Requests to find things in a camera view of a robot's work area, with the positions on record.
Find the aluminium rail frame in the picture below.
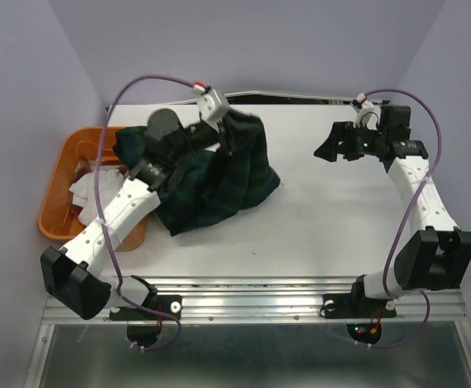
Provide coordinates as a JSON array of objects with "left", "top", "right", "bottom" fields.
[{"left": 23, "top": 275, "right": 471, "bottom": 388}]

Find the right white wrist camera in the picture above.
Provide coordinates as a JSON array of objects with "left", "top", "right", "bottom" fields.
[{"left": 351, "top": 93, "right": 376, "bottom": 128}]

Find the red plaid skirt in bin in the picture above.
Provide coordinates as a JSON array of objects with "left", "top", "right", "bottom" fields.
[{"left": 68, "top": 159, "right": 95, "bottom": 216}]

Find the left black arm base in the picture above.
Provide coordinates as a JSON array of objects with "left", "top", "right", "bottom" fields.
[{"left": 108, "top": 294, "right": 183, "bottom": 352}]

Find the green plaid skirt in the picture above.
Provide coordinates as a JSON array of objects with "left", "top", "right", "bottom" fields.
[{"left": 116, "top": 110, "right": 280, "bottom": 236}]

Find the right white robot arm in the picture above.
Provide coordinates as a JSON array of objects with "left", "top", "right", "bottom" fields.
[{"left": 314, "top": 96, "right": 471, "bottom": 315}]

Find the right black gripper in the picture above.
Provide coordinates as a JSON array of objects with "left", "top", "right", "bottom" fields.
[{"left": 313, "top": 119, "right": 386, "bottom": 162}]

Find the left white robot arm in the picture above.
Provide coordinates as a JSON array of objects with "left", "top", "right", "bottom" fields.
[{"left": 40, "top": 109, "right": 233, "bottom": 320}]

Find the orange plastic bin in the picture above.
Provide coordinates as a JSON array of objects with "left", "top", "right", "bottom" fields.
[{"left": 38, "top": 127, "right": 148, "bottom": 251}]

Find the white garment in bin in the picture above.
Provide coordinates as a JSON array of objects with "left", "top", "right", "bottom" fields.
[{"left": 69, "top": 168, "right": 124, "bottom": 226}]

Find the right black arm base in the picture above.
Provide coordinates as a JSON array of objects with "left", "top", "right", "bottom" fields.
[{"left": 319, "top": 293, "right": 397, "bottom": 347}]

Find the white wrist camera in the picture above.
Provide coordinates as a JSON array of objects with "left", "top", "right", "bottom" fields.
[
  {"left": 196, "top": 89, "right": 229, "bottom": 123},
  {"left": 351, "top": 93, "right": 376, "bottom": 128}
]

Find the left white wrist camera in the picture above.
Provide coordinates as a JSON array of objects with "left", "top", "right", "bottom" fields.
[{"left": 196, "top": 89, "right": 229, "bottom": 123}]

